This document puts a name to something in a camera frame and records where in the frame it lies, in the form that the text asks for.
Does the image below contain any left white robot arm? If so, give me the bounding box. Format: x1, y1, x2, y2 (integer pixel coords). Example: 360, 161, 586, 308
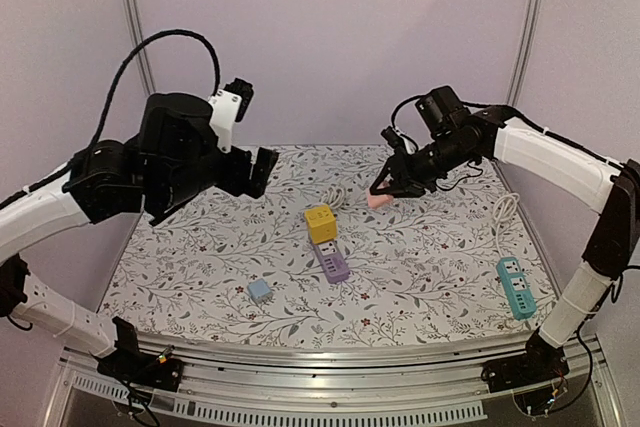
1, 78, 278, 381

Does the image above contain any pink plug adapter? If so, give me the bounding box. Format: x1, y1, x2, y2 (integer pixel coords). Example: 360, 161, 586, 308
367, 193, 394, 209

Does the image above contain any aluminium frame post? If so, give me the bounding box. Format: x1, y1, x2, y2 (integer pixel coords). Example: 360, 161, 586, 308
506, 0, 543, 106
122, 0, 155, 95

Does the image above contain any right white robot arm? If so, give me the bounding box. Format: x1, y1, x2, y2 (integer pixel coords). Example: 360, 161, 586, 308
370, 86, 639, 383

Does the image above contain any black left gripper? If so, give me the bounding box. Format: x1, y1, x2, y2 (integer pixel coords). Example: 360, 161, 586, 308
155, 142, 280, 211

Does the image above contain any left aluminium frame post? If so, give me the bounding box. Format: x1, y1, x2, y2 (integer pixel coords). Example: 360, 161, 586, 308
122, 0, 155, 95

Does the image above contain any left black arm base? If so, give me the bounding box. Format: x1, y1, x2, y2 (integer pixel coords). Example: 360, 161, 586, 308
95, 317, 184, 392

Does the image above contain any purple power strip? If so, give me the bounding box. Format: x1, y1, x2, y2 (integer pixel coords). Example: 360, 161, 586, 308
312, 240, 350, 284

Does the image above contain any right aluminium frame post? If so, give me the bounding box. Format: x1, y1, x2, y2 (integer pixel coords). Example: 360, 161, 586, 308
506, 0, 543, 106

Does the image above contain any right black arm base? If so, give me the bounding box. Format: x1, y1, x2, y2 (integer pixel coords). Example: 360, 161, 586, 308
481, 330, 569, 393

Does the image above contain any yellow cube socket adapter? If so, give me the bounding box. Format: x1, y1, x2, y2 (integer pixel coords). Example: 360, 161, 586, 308
304, 204, 338, 245

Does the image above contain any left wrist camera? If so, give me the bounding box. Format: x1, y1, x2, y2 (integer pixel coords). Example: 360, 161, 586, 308
207, 78, 254, 153

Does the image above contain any floral patterned table mat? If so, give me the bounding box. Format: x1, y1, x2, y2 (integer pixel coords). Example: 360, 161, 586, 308
100, 146, 556, 349

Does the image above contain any teal power strip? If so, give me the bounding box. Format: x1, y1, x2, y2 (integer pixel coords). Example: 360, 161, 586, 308
496, 257, 537, 320

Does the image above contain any white purple strip cable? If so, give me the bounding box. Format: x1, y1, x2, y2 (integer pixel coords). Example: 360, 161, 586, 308
319, 185, 349, 211

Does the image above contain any aluminium front rail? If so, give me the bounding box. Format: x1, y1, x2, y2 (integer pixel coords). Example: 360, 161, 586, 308
42, 331, 626, 427

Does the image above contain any blue plug adapter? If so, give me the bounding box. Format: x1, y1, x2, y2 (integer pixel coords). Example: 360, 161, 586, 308
247, 278, 273, 304

